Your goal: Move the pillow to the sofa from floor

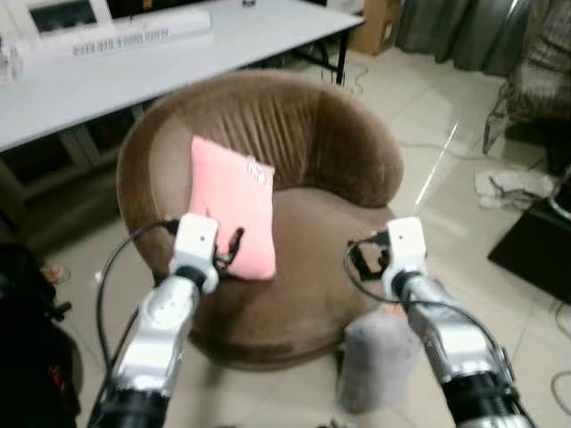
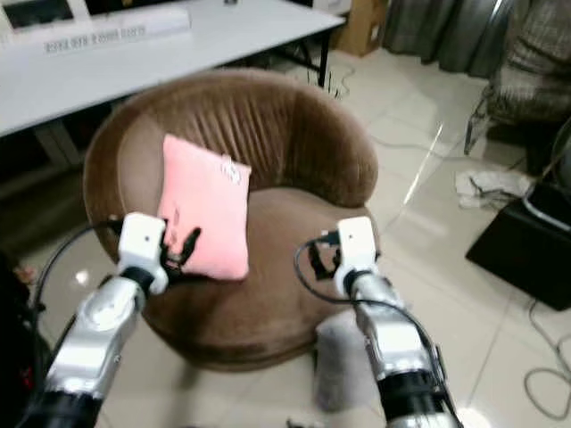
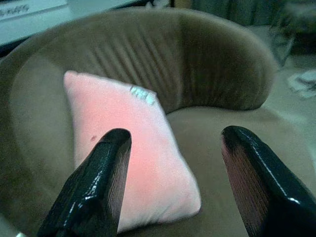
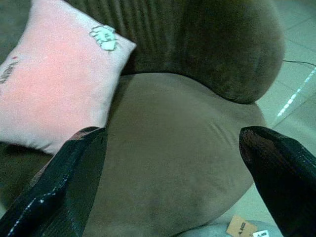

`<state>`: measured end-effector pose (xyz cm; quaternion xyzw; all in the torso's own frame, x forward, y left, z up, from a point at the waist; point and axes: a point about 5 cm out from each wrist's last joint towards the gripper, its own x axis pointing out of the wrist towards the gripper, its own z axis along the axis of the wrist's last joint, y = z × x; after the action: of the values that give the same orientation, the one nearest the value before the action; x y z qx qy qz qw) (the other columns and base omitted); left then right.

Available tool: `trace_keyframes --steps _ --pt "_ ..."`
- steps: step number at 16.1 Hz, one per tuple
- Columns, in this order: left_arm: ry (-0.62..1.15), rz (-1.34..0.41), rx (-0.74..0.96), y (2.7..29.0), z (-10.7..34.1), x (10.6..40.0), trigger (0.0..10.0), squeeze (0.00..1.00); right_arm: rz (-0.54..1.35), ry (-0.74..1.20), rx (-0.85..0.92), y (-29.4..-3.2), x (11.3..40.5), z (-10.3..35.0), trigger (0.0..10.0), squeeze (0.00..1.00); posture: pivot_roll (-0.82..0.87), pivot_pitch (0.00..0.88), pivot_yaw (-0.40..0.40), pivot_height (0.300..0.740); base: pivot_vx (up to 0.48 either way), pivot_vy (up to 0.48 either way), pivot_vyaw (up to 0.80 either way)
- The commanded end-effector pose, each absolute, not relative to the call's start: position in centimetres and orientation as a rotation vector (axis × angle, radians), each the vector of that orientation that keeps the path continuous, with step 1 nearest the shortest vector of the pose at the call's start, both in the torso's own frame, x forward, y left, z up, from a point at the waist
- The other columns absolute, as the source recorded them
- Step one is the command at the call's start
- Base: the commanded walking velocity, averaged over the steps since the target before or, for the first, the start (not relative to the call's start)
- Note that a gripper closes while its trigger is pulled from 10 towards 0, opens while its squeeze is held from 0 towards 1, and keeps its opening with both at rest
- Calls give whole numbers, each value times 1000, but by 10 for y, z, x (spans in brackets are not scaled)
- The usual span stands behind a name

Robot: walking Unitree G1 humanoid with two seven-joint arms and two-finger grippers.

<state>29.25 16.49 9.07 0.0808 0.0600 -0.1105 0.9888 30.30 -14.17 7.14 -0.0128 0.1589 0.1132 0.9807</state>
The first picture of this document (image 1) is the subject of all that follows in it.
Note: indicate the grey pillow with orange tag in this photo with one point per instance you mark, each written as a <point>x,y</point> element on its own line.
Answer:
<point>375,357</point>

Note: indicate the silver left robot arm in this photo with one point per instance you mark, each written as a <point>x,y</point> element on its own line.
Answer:
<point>161,330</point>

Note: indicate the pink square pillow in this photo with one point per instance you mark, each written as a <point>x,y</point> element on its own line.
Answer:
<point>232,205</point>

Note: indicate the brown round velvet sofa chair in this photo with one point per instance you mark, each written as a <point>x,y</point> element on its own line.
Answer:
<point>312,134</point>

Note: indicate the crumpled white cloth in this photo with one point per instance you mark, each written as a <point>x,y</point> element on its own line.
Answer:
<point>513,187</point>

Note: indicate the black square box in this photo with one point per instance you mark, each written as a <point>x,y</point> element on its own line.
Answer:
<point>540,254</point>

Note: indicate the large white folding table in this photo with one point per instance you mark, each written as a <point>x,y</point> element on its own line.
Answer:
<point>178,62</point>

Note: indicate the black bag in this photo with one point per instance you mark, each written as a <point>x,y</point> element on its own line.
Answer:
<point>27,339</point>

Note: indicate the brown cardboard box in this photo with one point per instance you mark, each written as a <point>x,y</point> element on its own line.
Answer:
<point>375,27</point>

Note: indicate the long white printed carton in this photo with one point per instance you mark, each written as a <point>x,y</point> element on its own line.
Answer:
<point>116,36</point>

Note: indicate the grey curtain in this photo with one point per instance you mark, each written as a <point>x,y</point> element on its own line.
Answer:
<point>464,31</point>

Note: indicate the plaid upholstered metal chair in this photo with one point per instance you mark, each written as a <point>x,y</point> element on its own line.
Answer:
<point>540,71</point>

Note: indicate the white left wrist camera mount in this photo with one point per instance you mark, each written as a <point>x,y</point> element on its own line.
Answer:
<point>194,241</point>

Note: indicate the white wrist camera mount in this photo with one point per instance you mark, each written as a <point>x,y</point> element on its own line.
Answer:
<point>406,241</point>
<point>194,241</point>

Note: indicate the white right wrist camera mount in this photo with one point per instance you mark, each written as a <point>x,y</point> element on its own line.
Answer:
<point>406,241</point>

